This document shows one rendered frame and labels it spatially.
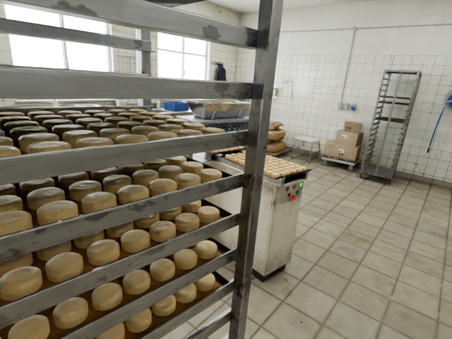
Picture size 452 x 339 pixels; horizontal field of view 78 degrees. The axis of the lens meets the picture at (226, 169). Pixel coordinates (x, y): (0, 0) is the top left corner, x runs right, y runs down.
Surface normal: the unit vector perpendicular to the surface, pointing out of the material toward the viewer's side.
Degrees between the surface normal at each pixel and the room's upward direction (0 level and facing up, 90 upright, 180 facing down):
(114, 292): 0
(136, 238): 0
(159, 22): 90
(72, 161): 90
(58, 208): 0
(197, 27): 90
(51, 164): 90
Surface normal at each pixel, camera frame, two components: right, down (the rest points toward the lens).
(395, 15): -0.63, 0.20
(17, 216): 0.07, -0.95
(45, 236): 0.69, 0.27
